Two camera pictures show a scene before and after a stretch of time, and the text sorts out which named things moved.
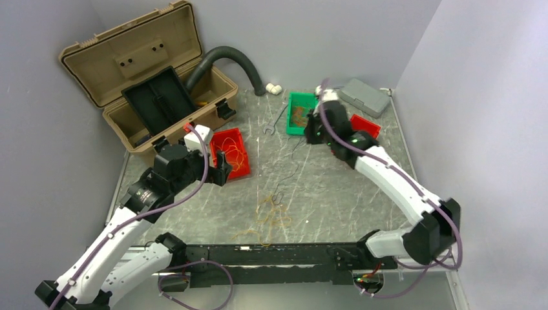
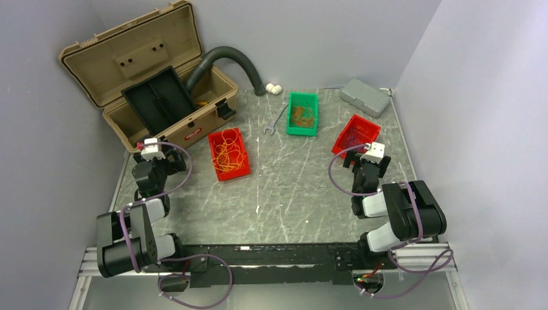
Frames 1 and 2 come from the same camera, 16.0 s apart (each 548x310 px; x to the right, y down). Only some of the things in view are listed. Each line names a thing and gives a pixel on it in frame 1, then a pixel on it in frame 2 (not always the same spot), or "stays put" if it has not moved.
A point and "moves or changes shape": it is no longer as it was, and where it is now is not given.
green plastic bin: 300,105 stays put
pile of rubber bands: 269,214 -> 304,117
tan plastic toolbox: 108,62 stays put
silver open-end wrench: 271,126 stays put
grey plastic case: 364,97 stays put
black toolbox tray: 159,99 stays put
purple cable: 280,181 moves or changes shape
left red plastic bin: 231,142 stays put
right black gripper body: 315,134 -> 352,156
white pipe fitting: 274,90 stays put
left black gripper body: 215,174 -> 164,168
